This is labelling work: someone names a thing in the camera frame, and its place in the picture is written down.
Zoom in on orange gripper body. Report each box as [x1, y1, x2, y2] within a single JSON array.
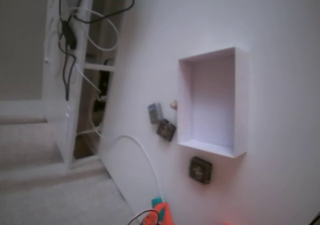
[[141, 211, 161, 225]]

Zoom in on orange fixed gripper finger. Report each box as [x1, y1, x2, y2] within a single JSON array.
[[152, 202, 174, 225]]

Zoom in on green cube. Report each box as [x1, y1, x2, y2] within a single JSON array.
[[151, 196, 166, 221]]

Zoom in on small black clear-lid case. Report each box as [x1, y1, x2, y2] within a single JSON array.
[[156, 119, 177, 143], [188, 156, 213, 185]]

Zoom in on grey metal tin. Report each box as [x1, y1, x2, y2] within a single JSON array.
[[147, 102, 164, 125]]

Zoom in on white cardboard box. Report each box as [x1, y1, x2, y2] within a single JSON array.
[[177, 46, 251, 159]]

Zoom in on long white cable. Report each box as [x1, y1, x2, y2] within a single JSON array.
[[109, 134, 166, 201]]

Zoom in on white furniture frame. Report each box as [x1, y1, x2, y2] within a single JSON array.
[[41, 0, 126, 171]]

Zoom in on white cable loop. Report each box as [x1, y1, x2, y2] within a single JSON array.
[[66, 6, 120, 53]]

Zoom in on black cable with adapter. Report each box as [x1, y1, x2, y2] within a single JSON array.
[[57, 0, 136, 102]]

